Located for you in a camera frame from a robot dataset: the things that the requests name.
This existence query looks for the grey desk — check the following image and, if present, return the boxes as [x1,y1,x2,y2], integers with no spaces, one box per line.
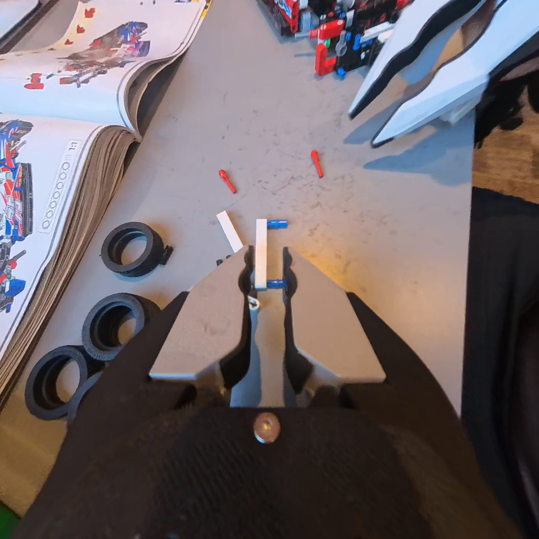
[0,0,476,516]

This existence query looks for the black toy tyre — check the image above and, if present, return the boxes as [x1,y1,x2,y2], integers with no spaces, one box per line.
[82,293,161,362]
[67,371,104,424]
[100,221,167,278]
[24,345,89,421]

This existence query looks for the toy brick vehicle model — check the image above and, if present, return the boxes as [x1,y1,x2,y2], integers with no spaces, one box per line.
[257,0,415,81]

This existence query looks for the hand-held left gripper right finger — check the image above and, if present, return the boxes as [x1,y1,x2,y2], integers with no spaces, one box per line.
[283,246,386,394]

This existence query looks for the open instruction booklet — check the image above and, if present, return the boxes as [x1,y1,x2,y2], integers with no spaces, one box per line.
[0,0,211,405]

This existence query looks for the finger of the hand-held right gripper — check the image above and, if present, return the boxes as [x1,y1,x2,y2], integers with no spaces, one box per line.
[348,0,502,120]
[371,0,520,148]

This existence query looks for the person's dark trousers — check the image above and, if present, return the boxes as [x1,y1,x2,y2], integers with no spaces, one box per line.
[461,187,539,539]

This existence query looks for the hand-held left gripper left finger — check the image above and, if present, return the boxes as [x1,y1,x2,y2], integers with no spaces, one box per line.
[149,245,257,390]

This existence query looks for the white toy beam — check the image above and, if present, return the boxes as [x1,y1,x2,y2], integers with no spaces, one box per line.
[255,219,269,291]
[216,211,244,253]

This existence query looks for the green mat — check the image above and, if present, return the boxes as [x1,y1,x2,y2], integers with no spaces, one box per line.
[0,499,22,539]

